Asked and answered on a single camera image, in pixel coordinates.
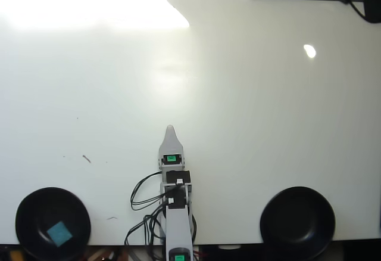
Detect white gripper with motor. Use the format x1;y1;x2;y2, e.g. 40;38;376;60
157;125;186;172

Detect blue foam cube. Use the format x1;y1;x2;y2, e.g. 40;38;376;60
46;220;73;247

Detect black bowl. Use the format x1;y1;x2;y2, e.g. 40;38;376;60
259;186;336;260
14;187;92;261

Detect black looped servo cable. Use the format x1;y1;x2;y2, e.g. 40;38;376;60
130;170;167;213

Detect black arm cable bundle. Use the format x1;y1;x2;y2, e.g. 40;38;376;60
123;204;168;247

